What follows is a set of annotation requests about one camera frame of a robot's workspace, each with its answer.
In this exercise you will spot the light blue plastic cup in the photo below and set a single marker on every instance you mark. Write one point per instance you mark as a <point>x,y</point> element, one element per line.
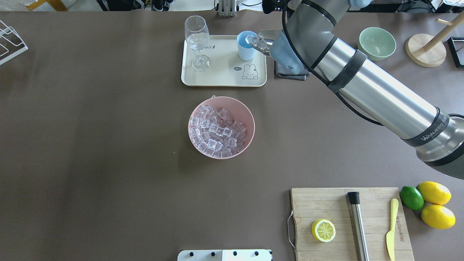
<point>245,51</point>

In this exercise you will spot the whole lemon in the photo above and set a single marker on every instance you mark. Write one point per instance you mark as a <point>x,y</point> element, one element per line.
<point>434,192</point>
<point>438,216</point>

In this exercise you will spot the pale green bowl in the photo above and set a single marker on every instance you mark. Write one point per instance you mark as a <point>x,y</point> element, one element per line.
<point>377,43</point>

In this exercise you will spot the pile of clear ice cubes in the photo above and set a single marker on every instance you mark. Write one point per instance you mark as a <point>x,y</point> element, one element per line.
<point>216,133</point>

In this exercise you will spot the black frame glass rack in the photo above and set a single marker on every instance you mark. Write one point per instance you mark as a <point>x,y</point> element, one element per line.
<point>456,45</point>

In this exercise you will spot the clear wine glass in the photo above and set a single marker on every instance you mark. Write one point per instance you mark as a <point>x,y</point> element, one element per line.
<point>197,37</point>

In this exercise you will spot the cream tray with rabbit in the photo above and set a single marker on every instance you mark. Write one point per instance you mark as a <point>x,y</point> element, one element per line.
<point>227,68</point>

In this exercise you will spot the metal ice scoop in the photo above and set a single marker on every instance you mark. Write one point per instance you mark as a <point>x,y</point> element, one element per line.
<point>264,40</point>

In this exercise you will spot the folded grey cloth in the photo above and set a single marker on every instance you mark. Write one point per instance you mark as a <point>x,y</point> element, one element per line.
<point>284,73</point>

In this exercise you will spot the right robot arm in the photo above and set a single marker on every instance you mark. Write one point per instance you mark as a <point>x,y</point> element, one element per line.
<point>307,43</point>

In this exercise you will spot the wooden cup tree stand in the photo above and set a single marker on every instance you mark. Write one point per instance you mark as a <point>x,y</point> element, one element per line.
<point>428,50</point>

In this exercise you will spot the bamboo cutting board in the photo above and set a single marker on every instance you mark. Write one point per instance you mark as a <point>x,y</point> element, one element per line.
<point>312,204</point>

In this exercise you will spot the green lime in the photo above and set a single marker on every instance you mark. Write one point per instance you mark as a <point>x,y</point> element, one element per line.
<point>412,198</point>

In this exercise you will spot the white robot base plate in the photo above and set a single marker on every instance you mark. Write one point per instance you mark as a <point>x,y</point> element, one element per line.
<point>226,255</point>

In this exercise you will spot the steel muddler black tip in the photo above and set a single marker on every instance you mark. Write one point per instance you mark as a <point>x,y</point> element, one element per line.
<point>360,236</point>

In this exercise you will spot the upper whole lemon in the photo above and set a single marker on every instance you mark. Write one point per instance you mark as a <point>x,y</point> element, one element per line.
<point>434,192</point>

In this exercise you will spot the lower whole lemon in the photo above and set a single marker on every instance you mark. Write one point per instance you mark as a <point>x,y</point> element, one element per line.
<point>438,216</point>

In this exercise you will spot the yellow plastic knife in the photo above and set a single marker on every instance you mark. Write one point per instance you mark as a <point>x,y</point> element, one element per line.
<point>390,235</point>

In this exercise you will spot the pink bowl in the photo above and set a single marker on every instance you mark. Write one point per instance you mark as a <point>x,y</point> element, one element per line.
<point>239,111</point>

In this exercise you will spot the white wire cup rack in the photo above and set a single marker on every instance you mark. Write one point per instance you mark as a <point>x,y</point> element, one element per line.
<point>11,43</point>

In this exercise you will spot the halved lemon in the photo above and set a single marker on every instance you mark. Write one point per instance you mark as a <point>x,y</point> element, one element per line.
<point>323,230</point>

